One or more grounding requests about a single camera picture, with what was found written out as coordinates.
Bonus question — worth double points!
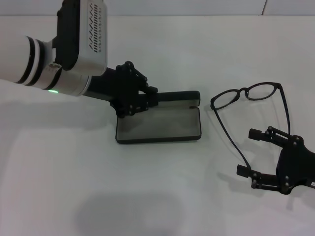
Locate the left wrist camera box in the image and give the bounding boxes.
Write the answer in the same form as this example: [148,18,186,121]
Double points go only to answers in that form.
[55,0,109,77]

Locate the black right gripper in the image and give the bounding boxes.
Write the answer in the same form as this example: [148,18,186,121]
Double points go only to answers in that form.
[236,126,315,196]

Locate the black glasses case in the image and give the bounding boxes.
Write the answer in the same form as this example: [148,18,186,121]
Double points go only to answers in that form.
[115,90,202,145]

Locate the black glasses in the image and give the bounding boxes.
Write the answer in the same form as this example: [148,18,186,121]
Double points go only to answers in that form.
[210,82,295,171]

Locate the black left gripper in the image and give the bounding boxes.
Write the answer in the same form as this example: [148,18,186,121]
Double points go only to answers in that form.
[83,60,159,118]

